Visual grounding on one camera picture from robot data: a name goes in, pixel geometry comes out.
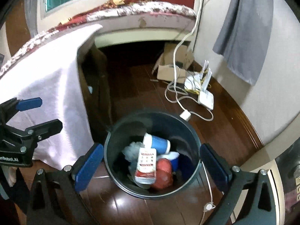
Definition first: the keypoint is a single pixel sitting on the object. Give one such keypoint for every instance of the black plastic bucket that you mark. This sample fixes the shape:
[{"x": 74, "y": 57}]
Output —
[{"x": 140, "y": 121}]

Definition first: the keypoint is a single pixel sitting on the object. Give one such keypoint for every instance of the clear plastic bag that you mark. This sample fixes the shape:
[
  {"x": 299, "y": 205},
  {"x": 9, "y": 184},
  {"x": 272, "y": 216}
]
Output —
[{"x": 132, "y": 151}]

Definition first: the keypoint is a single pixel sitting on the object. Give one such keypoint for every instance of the red packet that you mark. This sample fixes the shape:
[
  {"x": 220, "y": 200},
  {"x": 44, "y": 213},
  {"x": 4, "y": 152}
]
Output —
[{"x": 146, "y": 166}]

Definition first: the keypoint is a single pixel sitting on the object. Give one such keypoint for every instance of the red plastic bag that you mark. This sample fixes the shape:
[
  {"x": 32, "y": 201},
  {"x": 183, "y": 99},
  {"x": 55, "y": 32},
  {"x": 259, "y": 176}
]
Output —
[{"x": 164, "y": 173}]

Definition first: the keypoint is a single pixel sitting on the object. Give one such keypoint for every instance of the brown wooden door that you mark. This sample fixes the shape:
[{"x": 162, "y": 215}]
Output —
[{"x": 16, "y": 32}]

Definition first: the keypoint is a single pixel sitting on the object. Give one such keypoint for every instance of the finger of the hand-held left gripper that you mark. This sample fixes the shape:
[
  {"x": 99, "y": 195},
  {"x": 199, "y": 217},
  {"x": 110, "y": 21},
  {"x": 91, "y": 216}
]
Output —
[
  {"x": 29, "y": 103},
  {"x": 46, "y": 127}
]

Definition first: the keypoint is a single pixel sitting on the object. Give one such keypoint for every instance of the dark wooden table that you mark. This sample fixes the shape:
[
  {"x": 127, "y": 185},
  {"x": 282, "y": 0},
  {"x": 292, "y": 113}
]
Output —
[{"x": 98, "y": 86}]

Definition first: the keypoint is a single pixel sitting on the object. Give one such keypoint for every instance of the grey curtain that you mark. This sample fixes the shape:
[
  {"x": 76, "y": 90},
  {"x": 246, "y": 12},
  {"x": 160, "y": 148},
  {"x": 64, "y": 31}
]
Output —
[
  {"x": 31, "y": 16},
  {"x": 243, "y": 32}
]

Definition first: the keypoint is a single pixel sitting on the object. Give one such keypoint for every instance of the floral mattress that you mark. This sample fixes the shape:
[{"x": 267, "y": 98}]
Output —
[{"x": 140, "y": 9}]

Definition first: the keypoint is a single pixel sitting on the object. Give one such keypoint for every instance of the white flat modem box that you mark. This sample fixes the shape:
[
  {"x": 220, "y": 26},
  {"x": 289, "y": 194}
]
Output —
[{"x": 206, "y": 99}]

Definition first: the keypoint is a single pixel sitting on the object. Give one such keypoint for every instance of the open cardboard box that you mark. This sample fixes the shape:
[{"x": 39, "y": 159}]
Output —
[{"x": 166, "y": 72}]

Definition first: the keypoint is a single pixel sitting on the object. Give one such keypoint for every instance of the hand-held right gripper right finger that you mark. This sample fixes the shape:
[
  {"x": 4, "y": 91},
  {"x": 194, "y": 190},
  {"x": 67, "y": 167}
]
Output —
[{"x": 214, "y": 166}]

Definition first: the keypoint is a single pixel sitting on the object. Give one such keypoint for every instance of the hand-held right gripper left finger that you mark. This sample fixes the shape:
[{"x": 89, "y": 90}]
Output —
[{"x": 90, "y": 166}]

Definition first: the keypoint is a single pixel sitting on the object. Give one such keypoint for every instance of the white power adapter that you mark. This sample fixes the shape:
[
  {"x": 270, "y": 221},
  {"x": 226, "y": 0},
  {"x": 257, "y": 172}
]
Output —
[{"x": 185, "y": 114}]

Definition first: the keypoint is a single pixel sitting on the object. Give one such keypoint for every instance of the blue paper cup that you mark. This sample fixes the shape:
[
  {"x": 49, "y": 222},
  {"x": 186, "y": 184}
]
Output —
[
  {"x": 174, "y": 160},
  {"x": 159, "y": 144}
]

